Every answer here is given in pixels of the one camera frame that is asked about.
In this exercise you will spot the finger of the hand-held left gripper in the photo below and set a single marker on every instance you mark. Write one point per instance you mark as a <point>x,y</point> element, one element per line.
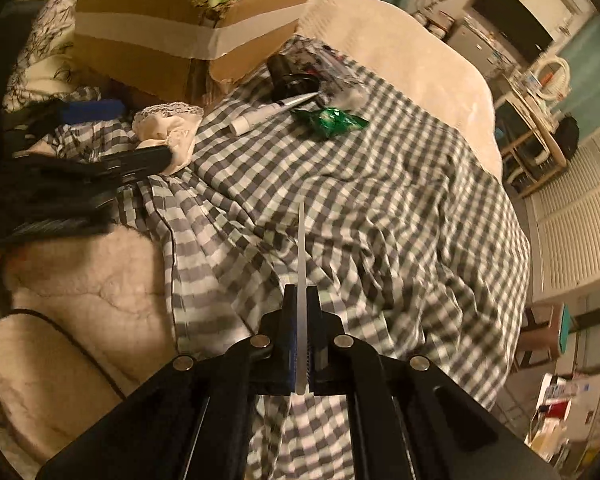
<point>92,111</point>
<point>130,160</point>

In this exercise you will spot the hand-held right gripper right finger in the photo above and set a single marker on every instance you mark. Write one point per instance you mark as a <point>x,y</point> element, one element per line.
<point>322,325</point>

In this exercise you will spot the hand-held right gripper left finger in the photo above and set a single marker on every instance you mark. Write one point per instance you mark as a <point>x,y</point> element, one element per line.
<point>290,325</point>

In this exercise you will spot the cream lace-trimmed cloth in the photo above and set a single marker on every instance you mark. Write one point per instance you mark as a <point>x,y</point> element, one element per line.
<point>170,135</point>

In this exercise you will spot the thin white strip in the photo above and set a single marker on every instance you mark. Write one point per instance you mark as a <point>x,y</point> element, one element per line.
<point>302,260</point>

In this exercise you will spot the brown cardboard box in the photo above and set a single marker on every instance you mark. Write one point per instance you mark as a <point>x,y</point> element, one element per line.
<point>145,35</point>

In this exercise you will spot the floral bedding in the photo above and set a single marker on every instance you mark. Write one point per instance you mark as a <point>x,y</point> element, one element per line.
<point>45,60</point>

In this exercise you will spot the white tube pen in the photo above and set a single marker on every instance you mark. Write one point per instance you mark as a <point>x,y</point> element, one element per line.
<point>250,120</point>

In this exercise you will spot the grey checkered cloth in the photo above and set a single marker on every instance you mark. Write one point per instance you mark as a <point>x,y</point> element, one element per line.
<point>380,210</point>

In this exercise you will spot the black bottle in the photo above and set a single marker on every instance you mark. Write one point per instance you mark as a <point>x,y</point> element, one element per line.
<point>282,72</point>

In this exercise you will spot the green snack packet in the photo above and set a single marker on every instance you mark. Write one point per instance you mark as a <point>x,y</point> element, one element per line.
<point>332,121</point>

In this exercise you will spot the clear plastic bag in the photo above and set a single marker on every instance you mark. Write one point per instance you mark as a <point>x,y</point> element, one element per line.
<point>337,72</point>

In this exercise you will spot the teal-topped stool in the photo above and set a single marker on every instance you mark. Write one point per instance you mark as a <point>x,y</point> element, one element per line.
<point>565,330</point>

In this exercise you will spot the pile of printed papers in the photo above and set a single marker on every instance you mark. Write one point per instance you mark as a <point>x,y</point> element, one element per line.
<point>565,410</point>

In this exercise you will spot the white louvered cabinet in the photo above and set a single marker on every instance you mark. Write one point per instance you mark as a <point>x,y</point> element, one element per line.
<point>580,230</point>

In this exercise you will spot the wooden side table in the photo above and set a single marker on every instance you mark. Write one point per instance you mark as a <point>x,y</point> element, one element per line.
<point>540,125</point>

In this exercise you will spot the black bag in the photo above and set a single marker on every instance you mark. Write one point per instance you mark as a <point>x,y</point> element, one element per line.
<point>567,137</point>

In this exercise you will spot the grey box appliance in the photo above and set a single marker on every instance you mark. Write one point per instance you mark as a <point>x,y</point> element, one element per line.
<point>472,47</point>

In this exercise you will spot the black television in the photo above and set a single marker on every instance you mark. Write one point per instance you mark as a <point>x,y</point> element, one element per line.
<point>512,17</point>

